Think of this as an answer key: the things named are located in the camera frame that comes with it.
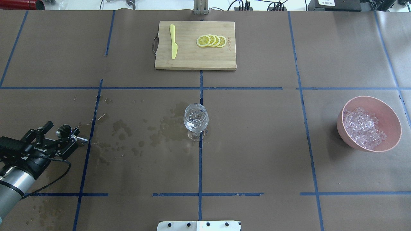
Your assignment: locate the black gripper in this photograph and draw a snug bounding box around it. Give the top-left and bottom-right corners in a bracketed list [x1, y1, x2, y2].
[22, 121, 78, 178]

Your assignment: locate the steel jigger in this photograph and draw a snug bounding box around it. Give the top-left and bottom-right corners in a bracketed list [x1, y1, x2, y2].
[56, 124, 89, 144]

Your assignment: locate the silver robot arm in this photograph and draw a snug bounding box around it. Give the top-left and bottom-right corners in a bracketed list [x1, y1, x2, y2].
[0, 121, 89, 219]

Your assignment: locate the clear wine glass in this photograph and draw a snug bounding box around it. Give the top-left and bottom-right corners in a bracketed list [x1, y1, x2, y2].
[183, 103, 209, 142]

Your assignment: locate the clear ice cubes pile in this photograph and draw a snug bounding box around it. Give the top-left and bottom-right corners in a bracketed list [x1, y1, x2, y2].
[342, 107, 387, 150]

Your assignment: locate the red thermos bottle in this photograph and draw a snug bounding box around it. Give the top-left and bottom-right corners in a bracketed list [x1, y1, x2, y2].
[0, 0, 45, 10]

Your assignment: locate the yellow plastic knife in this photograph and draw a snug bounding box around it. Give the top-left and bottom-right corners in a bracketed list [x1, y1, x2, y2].
[169, 24, 179, 59]

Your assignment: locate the bamboo cutting board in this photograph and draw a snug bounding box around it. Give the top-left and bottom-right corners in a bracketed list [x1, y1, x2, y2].
[155, 21, 237, 71]

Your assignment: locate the lemon slice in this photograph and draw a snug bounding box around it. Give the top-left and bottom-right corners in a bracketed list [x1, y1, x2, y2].
[206, 35, 217, 47]
[215, 35, 227, 48]
[196, 35, 209, 47]
[208, 35, 221, 47]

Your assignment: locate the brown paper table cover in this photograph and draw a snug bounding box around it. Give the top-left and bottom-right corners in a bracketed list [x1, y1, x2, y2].
[1, 9, 410, 231]

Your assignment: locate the pink bowl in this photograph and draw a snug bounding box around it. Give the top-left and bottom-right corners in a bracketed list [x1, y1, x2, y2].
[337, 96, 402, 152]

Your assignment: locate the black box device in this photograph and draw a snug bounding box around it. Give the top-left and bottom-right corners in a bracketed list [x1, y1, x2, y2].
[307, 0, 361, 12]

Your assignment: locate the aluminium frame post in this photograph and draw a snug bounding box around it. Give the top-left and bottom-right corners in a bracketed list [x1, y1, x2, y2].
[193, 0, 209, 15]

